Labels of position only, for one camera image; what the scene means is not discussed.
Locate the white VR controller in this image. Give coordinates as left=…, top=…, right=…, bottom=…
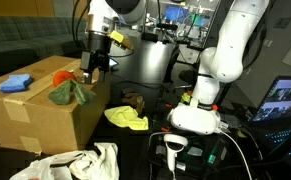
left=164, top=134, right=188, bottom=171

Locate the green plaid sofa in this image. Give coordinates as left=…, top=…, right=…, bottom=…
left=0, top=16, right=77, bottom=66

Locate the open laptop computer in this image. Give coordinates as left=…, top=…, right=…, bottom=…
left=247, top=76, right=291, bottom=160

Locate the white plastic bag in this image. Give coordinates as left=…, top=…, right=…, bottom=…
left=9, top=151, right=83, bottom=180

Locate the white VR headset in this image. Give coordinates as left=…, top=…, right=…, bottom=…
left=168, top=104, right=220, bottom=135

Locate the white headset cable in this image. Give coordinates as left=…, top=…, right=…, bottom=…
left=218, top=129, right=254, bottom=180

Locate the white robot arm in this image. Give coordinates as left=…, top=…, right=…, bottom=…
left=80, top=0, right=269, bottom=107

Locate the white cloth rag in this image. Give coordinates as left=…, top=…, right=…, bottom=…
left=69, top=142, right=120, bottom=180

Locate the blue sponge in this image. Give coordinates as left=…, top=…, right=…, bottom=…
left=0, top=74, right=32, bottom=93

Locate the large cardboard box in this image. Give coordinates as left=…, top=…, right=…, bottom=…
left=0, top=56, right=110, bottom=154

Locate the yellow microfiber cloth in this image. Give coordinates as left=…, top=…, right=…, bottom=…
left=104, top=106, right=148, bottom=131

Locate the brown plush moose toy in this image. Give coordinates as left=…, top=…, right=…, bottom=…
left=122, top=93, right=145, bottom=114

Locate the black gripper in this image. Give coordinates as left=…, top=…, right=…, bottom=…
left=80, top=31, right=111, bottom=85

